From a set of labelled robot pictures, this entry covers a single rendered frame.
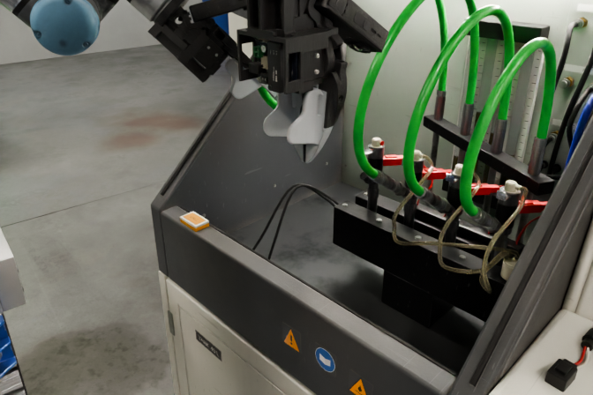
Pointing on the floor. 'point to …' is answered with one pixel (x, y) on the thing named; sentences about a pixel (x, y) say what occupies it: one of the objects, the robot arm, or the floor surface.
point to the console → (582, 281)
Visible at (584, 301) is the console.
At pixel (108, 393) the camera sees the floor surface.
